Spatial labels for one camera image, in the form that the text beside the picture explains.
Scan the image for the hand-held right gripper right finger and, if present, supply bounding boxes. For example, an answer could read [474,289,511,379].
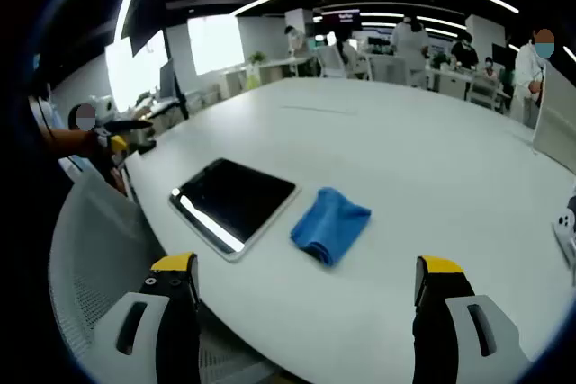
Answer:
[411,255,533,384]

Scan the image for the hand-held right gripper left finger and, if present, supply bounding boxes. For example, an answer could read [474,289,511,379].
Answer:
[80,252,202,384]

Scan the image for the black tablet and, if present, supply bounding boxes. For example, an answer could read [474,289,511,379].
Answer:
[169,157,302,263]

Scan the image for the blue cleaning cloth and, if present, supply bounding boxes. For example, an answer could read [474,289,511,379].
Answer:
[290,186,373,267]

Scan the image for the black monitor stand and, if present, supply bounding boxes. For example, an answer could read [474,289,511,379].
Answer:
[161,26,190,121]

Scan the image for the person's dark clothing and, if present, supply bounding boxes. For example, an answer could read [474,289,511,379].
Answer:
[13,86,76,205]

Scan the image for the white mesh office chair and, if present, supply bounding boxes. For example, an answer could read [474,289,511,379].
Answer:
[48,167,275,384]

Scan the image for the white grey device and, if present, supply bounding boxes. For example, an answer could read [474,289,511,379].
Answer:
[552,208,576,264]

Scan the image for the white high-back chair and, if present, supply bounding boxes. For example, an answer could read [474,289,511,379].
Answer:
[533,67,576,170]

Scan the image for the dark wall screen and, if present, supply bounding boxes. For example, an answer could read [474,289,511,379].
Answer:
[321,8,361,28]

